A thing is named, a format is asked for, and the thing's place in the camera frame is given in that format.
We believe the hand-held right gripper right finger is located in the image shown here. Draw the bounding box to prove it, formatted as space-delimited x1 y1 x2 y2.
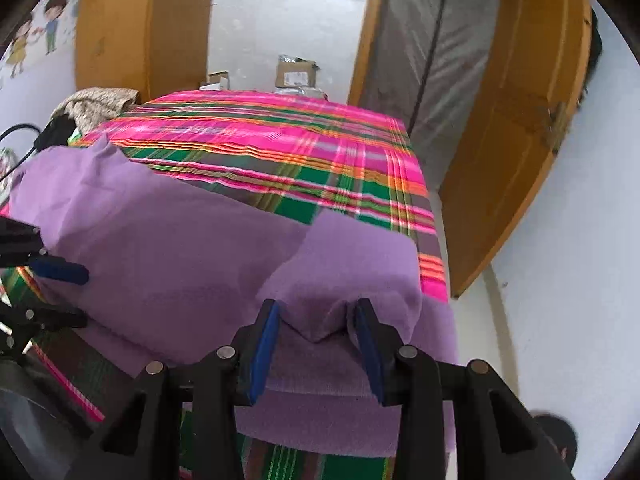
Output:
354 297 576 480

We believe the beige floral cloth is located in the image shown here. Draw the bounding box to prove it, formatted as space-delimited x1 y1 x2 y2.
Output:
52 87 141 133

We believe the black cable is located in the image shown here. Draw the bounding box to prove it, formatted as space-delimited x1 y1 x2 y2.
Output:
0 124 45 181

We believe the wooden door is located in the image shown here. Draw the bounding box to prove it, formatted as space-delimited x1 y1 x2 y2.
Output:
440 0 593 301

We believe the wooden wardrobe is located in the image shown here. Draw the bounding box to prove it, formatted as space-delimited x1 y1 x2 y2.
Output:
75 0 218 106

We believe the purple garment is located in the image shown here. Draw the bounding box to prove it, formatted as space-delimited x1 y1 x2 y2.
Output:
9 134 458 458

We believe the grey parcel bag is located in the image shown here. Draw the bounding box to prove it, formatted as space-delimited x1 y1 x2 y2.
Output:
280 85 326 99

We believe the green white bag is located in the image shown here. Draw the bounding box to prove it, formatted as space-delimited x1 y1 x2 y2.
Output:
0 147 18 201

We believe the dark round object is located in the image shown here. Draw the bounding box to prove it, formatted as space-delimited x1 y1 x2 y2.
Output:
530 410 578 466

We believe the wooden door frame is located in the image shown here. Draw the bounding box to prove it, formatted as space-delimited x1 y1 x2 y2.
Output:
347 0 390 107

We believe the cartoon children wall sticker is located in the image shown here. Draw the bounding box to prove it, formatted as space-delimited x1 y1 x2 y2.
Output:
0 0 81 91

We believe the small white cardboard box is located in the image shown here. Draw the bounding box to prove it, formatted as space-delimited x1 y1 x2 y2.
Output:
200 71 231 92

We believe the large cardboard box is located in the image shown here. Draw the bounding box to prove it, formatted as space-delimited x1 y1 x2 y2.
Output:
275 55 320 88

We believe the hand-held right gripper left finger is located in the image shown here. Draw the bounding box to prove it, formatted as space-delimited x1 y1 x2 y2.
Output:
70 299 282 480

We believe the grey plastic zip cover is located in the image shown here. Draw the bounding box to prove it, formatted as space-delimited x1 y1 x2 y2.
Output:
360 0 503 191

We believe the black bag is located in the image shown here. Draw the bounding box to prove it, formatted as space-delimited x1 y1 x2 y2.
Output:
35 115 81 150

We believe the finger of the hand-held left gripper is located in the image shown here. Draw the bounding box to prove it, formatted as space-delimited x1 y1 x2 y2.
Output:
0 302 88 361
0 215 90 286

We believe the pink plaid blanket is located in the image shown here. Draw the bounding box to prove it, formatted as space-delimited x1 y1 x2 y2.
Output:
0 89 451 480

